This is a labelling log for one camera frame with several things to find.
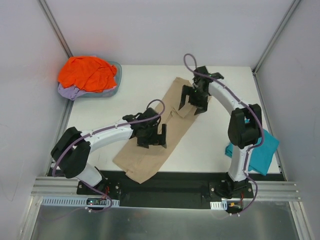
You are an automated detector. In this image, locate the right white cable duct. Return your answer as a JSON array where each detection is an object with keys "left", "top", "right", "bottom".
[{"left": 210, "top": 200, "right": 228, "bottom": 211}]

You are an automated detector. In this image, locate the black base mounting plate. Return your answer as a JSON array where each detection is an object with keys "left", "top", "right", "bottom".
[{"left": 47, "top": 169, "right": 255, "bottom": 210}]

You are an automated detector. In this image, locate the orange t shirt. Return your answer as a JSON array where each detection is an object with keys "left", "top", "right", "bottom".
[{"left": 57, "top": 56, "right": 118, "bottom": 93}]

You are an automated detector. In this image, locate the teal plastic basket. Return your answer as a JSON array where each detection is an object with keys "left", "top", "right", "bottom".
[{"left": 81, "top": 61, "right": 123, "bottom": 98}]

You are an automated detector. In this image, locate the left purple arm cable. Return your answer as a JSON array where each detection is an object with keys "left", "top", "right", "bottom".
[{"left": 51, "top": 99, "right": 166, "bottom": 201}]

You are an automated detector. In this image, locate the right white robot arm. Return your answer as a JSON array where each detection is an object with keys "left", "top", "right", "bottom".
[{"left": 179, "top": 66, "right": 264, "bottom": 199}]

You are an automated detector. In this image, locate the left white cable duct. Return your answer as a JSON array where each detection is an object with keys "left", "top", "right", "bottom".
[{"left": 42, "top": 196, "right": 120, "bottom": 208}]

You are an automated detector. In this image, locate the beige t shirt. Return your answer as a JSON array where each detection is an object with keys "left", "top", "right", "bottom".
[{"left": 113, "top": 77, "right": 198, "bottom": 184}]

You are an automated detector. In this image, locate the folded teal t shirt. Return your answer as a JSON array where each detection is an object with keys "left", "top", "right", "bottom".
[{"left": 225, "top": 129, "right": 279, "bottom": 181}]

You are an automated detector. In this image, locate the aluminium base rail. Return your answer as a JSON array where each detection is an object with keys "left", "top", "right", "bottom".
[{"left": 31, "top": 176, "right": 302, "bottom": 202}]

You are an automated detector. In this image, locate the left aluminium corner post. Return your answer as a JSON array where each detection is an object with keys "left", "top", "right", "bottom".
[{"left": 37, "top": 0, "right": 73, "bottom": 58}]

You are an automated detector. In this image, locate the aluminium corner post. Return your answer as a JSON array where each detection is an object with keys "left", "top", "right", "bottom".
[
  {"left": 252, "top": 0, "right": 302, "bottom": 76},
  {"left": 37, "top": 0, "right": 73, "bottom": 58}
]

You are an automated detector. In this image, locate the right aluminium corner post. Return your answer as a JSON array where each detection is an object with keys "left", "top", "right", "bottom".
[{"left": 252, "top": 0, "right": 302, "bottom": 76}]

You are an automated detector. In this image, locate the lavender t shirt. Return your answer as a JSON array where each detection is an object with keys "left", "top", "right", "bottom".
[{"left": 57, "top": 83, "right": 118, "bottom": 101}]

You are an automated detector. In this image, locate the white cable duct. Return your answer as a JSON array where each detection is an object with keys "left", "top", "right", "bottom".
[
  {"left": 42, "top": 196, "right": 120, "bottom": 208},
  {"left": 210, "top": 200, "right": 228, "bottom": 211}
]

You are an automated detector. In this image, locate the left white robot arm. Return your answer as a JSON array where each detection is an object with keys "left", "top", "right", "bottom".
[{"left": 50, "top": 107, "right": 167, "bottom": 195}]

